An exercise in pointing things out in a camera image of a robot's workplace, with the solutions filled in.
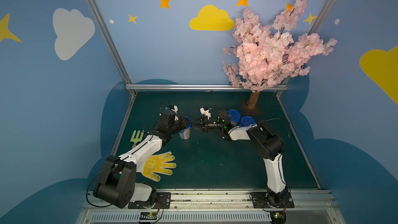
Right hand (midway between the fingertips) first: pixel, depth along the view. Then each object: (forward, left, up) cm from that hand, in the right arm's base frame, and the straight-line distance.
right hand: (192, 124), depth 86 cm
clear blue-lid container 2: (+10, -25, -4) cm, 27 cm away
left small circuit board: (-43, +18, -18) cm, 50 cm away
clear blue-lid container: (-2, +5, -8) cm, 10 cm away
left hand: (+3, +2, 0) cm, 4 cm away
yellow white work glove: (-19, +20, -15) cm, 31 cm away
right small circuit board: (-39, -44, -18) cm, 62 cm away
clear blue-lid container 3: (+5, -31, -2) cm, 32 cm away
